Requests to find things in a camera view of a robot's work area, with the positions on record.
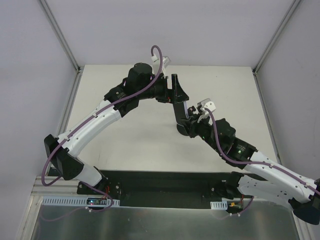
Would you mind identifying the purple smartphone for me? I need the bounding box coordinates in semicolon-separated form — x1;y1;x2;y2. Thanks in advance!
173;101;188;126

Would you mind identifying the black phone stand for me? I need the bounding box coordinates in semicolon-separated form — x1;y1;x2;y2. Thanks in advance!
173;104;200;138

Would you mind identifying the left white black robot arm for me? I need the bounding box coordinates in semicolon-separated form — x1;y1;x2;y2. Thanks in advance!
44;63;189;195

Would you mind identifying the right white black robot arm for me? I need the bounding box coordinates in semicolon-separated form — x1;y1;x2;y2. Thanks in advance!
181;116;320;225

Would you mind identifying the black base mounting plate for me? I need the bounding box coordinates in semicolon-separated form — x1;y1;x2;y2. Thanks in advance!
48;168;253;208

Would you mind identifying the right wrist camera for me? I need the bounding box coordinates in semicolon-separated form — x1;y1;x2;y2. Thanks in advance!
197;98;217;123

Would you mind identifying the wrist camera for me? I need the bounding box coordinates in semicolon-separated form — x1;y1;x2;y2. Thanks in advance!
197;98;217;123
151;55;171;75

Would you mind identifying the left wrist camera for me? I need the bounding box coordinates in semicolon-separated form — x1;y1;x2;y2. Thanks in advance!
151;55;171;75

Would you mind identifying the right white cable duct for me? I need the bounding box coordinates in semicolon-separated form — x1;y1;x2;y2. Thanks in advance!
210;200;228;211

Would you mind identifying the white cable duct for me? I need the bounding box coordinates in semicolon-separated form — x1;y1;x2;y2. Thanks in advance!
210;200;228;211
42;196;120;208

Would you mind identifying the left aluminium frame post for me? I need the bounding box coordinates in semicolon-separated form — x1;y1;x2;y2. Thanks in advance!
37;0;82;73

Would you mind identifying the aluminium frame post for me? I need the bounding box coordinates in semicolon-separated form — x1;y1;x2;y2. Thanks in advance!
252;0;302;75
37;0;82;73

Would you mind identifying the right aluminium frame post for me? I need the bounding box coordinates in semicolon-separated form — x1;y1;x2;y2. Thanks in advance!
252;0;302;75

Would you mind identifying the left white cable duct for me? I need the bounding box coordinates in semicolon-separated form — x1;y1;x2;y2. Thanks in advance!
42;196;120;208

